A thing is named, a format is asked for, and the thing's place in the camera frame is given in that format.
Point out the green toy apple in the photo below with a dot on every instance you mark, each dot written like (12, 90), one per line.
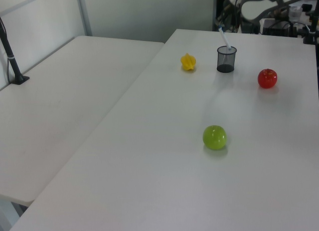
(214, 137)

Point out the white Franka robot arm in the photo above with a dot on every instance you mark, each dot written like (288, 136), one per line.
(249, 9)

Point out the gray metal partition post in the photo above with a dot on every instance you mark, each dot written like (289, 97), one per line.
(83, 14)

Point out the yellow toy starfruit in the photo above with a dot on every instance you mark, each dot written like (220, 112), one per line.
(188, 62)

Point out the white side table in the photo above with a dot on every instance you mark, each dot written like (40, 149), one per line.
(62, 103)

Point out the gray metal partition rail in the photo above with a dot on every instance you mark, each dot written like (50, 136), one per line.
(25, 2)

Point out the black box device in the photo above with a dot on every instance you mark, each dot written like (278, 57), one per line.
(274, 29)

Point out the blue and white marker pen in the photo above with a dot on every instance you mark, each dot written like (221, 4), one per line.
(224, 37)

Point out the dark equipment block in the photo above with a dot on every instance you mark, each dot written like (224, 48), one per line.
(249, 27)

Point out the black mesh pen cup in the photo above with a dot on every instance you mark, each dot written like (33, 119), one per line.
(226, 62)

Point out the clear plastic cup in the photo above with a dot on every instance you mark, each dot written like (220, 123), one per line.
(295, 12)

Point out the gray gripper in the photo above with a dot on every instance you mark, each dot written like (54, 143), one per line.
(230, 9)

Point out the red toy apple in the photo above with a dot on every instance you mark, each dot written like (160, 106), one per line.
(267, 78)

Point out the black camera pole with base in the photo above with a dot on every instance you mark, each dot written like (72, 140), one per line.
(12, 62)

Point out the black clamp stand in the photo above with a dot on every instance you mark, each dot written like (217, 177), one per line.
(310, 37)

